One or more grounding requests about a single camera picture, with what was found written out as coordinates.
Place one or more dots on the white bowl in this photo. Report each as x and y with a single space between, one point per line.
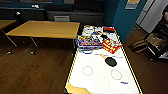
90 30

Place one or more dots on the light wood gaming table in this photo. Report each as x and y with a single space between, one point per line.
100 78

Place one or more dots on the red black flat box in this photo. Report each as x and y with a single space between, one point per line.
109 29

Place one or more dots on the dark sofa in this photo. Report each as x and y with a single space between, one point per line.
76 16

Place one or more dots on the long wooden table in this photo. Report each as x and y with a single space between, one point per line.
43 29

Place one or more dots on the brown backpack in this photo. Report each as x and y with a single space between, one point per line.
138 46

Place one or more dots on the yellow wall sign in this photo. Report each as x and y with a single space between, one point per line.
132 4

